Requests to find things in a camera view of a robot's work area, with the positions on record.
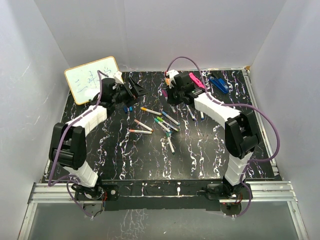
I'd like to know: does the teal cap marker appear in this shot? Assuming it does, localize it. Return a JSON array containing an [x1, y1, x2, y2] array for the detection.
[[154, 118, 171, 134]]

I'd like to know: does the salmon cap marker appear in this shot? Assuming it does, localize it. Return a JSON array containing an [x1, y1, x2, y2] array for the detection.
[[129, 129, 153, 135]]

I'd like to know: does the yellow cap marker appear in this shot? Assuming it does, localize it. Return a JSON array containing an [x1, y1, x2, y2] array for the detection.
[[140, 107, 162, 116]]

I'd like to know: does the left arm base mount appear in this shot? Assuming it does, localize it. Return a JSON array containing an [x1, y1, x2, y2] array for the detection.
[[71, 183, 119, 202]]

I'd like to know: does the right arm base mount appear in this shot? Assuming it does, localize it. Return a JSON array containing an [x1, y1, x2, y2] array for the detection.
[[203, 182, 252, 203]]

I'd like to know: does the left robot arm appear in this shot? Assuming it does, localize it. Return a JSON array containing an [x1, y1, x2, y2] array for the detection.
[[48, 77, 148, 200]]

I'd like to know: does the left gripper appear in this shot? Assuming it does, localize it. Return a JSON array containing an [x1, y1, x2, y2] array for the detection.
[[112, 78, 150, 108]]

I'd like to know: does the yellow framed whiteboard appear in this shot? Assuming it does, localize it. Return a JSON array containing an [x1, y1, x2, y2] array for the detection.
[[64, 56, 119, 105]]

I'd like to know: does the light blue cap marker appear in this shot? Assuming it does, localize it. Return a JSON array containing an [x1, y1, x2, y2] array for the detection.
[[186, 105, 196, 121]]

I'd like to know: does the blue stapler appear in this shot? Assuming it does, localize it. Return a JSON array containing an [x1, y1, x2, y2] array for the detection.
[[209, 73, 229, 94]]

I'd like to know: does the purple cable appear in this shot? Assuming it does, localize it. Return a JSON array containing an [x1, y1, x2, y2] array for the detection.
[[47, 70, 111, 220], [166, 56, 281, 218]]

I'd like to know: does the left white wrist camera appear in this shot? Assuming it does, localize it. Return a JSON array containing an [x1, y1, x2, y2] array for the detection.
[[112, 71, 124, 85]]

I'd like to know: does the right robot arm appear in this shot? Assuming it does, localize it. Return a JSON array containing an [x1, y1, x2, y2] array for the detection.
[[164, 70, 261, 199]]

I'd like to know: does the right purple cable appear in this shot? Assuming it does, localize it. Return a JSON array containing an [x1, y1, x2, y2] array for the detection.
[[166, 56, 281, 218]]

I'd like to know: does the tan cap marker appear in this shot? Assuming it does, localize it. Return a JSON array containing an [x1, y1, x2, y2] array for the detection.
[[134, 119, 154, 132]]

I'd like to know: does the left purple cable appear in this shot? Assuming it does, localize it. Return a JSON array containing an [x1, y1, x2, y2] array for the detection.
[[47, 70, 111, 220]]

